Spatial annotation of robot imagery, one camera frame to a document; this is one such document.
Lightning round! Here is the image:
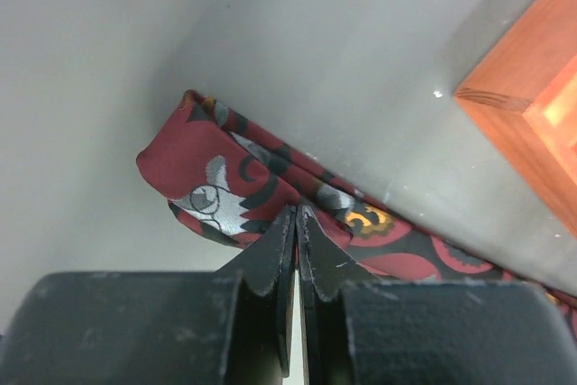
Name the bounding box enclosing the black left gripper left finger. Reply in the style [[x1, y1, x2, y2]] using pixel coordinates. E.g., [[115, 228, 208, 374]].
[[1, 206, 296, 384]]

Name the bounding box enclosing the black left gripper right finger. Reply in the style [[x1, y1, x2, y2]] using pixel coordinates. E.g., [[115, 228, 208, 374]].
[[296, 206, 576, 384]]

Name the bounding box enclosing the red patterned necktie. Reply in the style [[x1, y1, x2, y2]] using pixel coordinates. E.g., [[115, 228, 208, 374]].
[[135, 89, 577, 341]]

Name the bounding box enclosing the orange wooden compartment tray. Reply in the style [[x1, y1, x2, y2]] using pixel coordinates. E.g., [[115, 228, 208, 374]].
[[454, 0, 576, 233]]

